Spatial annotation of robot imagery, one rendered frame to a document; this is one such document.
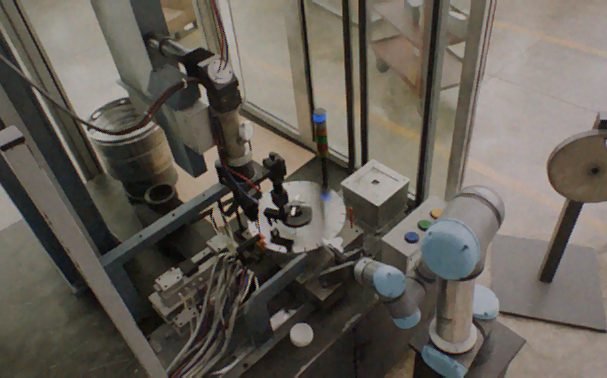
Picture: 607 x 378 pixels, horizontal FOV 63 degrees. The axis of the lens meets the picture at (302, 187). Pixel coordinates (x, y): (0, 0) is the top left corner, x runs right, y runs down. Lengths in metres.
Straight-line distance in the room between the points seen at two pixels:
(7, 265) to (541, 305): 2.34
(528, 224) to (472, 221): 1.99
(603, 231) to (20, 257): 2.82
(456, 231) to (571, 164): 1.19
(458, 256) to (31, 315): 1.48
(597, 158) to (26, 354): 2.12
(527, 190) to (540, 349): 1.05
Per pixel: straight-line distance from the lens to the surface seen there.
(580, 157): 2.15
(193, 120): 1.27
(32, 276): 2.13
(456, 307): 1.21
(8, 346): 1.97
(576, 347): 2.63
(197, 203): 1.65
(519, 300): 2.67
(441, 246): 1.04
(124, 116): 2.17
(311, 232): 1.60
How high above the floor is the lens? 2.14
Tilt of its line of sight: 43 degrees down
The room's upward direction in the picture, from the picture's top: 8 degrees counter-clockwise
